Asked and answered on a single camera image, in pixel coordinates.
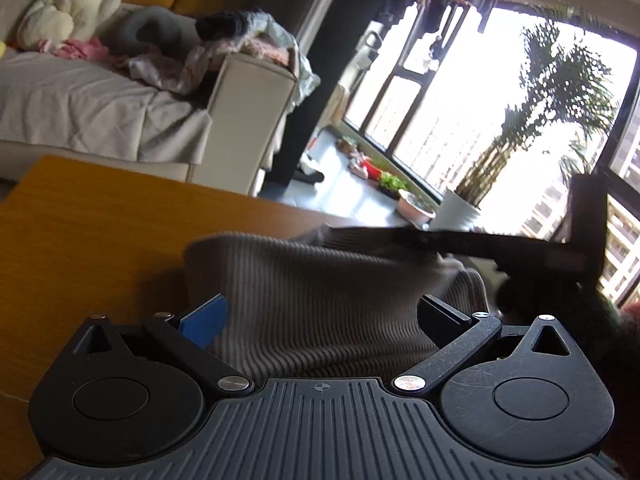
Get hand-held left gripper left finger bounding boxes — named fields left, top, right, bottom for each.
left=75, top=294, right=254, bottom=395

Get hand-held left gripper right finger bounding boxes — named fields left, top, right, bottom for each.
left=392, top=295, right=581, bottom=394

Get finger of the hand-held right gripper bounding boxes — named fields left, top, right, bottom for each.
left=322, top=225, right=503, bottom=263

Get grey striped knit sweater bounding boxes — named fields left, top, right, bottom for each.
left=182, top=225, right=501, bottom=382

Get white plant pot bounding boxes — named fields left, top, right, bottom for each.
left=429, top=189, right=484, bottom=234

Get pink basin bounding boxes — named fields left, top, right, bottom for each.
left=397, top=190, right=439, bottom=227

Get green leafy vegetables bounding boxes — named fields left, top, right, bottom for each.
left=377, top=172, right=409, bottom=197

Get red basin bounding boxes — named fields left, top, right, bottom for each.
left=361, top=156, right=387, bottom=182

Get black white appliance base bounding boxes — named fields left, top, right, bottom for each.
left=299, top=154, right=327, bottom=184

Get potted palm plant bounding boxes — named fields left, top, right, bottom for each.
left=457, top=4, right=622, bottom=211

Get beige hanging towel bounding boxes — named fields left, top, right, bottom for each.
left=331, top=82, right=352, bottom=122

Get beige sofa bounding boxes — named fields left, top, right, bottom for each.
left=0, top=0, right=301, bottom=197

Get grey sofa blanket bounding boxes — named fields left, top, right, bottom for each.
left=0, top=50, right=214, bottom=164

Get pale floral cloth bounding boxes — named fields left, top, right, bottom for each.
left=127, top=42, right=227, bottom=97

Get pink knit garment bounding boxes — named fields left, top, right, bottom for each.
left=220, top=35, right=297, bottom=69

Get small pink cloth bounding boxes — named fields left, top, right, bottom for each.
left=40, top=37, right=112, bottom=62

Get black knit garment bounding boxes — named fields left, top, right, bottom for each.
left=195, top=9, right=272, bottom=42

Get grey neck pillow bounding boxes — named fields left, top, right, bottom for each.
left=107, top=6, right=184, bottom=57

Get cream plush duck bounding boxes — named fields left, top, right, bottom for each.
left=17, top=0, right=129, bottom=54

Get black window frame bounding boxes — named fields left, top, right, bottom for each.
left=342, top=0, right=640, bottom=307

